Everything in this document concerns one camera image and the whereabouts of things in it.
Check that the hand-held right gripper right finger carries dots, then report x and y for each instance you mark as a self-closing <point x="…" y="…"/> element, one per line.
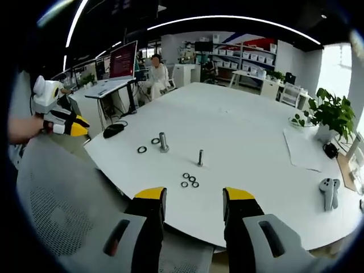
<point x="241" y="221"/>

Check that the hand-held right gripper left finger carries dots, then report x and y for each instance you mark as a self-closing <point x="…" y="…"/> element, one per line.
<point x="148" y="227"/>

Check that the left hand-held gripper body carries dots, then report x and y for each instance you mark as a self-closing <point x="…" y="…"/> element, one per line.
<point x="45" y="95"/>

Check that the small black washer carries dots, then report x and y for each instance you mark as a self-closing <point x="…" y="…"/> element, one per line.
<point x="185" y="185"/>
<point x="195" y="184"/>
<point x="192" y="179"/>
<point x="186" y="175"/>

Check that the large black washer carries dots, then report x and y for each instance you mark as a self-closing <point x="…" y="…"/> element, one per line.
<point x="155" y="141"/>
<point x="142" y="149"/>

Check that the small metal threaded stud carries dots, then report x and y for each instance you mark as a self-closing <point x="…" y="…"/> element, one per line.
<point x="200" y="157"/>

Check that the large metal threaded stud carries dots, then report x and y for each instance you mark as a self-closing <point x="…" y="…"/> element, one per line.
<point x="164" y="142"/>

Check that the person's left hand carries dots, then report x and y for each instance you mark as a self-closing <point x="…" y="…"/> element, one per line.
<point x="25" y="129"/>

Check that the small green desk plant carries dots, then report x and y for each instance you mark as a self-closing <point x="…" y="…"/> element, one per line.
<point x="88" y="79"/>

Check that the black computer mouse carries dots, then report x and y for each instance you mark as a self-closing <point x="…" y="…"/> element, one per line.
<point x="112" y="130"/>

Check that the white standing desk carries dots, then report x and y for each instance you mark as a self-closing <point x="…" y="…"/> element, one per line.
<point x="109" y="88"/>

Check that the grey mesh office chair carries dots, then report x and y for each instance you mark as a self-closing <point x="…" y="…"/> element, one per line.
<point x="62" y="199"/>

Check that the large monitor red screen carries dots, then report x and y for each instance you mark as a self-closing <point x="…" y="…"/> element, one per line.
<point x="123" y="61"/>

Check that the curved ceiling light strip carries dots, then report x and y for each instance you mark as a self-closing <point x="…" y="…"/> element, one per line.
<point x="227" y="20"/>
<point x="75" y="20"/>

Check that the grey handheld controller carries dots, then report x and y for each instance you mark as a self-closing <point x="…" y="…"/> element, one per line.
<point x="327" y="193"/>
<point x="336" y="190"/>

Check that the white paper sheet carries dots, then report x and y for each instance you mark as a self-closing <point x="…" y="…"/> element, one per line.
<point x="301" y="148"/>

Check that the small black device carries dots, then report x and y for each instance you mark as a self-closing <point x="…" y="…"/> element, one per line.
<point x="330" y="149"/>

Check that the glass bowl with green leaves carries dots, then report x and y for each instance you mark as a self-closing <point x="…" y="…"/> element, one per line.
<point x="297" y="121"/>

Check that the wooden tray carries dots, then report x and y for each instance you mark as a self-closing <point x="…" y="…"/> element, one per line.
<point x="348" y="173"/>

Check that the white cabinet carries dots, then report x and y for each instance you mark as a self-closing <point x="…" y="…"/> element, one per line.
<point x="186" y="74"/>

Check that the green potted plant white pot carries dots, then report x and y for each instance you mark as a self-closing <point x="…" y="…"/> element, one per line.
<point x="331" y="113"/>

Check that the white side table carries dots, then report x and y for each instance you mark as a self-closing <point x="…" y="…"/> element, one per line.
<point x="248" y="75"/>

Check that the black monitor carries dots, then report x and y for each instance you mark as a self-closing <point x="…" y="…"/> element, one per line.
<point x="203" y="46"/>

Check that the shelf with white bins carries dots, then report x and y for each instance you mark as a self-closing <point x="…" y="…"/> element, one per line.
<point x="246" y="54"/>

